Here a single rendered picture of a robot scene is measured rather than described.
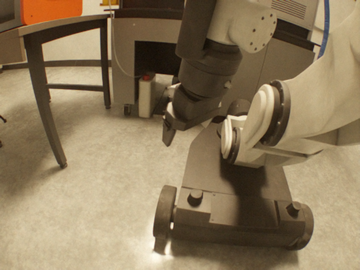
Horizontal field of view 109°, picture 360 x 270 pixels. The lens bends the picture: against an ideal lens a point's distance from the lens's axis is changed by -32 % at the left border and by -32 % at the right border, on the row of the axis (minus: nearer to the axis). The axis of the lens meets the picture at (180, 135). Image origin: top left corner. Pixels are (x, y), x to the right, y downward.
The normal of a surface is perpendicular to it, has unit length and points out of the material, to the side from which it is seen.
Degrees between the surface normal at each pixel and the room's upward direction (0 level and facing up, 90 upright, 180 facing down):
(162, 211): 31
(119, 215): 0
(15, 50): 90
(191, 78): 98
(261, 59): 90
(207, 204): 0
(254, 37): 104
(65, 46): 90
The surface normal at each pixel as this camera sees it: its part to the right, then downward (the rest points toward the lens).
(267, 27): 0.60, 0.68
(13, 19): -0.09, 0.58
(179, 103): -0.78, 0.37
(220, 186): 0.10, -0.80
